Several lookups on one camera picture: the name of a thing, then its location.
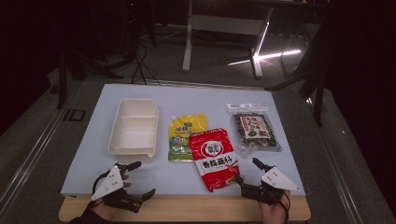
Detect red white seasoning packet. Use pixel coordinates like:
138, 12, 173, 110
188, 127, 242, 193

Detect clear dried seaweed packet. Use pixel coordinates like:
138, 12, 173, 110
225, 103, 283, 157

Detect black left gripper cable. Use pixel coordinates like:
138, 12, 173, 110
92, 169, 117, 195

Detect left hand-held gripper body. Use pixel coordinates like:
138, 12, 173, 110
90, 161, 145, 215

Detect pale work mat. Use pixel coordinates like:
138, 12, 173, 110
60, 83, 306, 198

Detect yellow green spout pouch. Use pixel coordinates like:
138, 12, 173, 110
167, 113, 209, 162

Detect black metal stand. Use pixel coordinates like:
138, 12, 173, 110
55, 46, 125, 110

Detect dark stand with legs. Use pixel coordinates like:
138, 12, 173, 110
264, 12, 331, 127

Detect person's left hand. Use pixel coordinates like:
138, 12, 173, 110
92, 173, 133, 222

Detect grey metal stand leg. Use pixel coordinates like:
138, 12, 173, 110
279, 26, 312, 77

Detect black floor cables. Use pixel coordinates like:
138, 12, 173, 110
130, 40, 162, 87

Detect person's right hand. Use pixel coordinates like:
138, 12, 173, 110
258, 189, 292, 224

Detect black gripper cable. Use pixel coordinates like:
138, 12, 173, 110
275, 190, 291, 224
92, 169, 117, 195

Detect white divided plastic container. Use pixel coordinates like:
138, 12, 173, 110
107, 98, 160, 164

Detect wooden table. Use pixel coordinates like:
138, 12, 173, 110
58, 194, 312, 223

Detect white metal table frame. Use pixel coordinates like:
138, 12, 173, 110
181, 0, 275, 79

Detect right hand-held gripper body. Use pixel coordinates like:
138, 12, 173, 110
241, 166, 303, 206

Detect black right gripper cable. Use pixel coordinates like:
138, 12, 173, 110
275, 190, 291, 224

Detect metal floor rail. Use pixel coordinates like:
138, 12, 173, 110
0, 81, 82, 213
304, 96, 365, 224

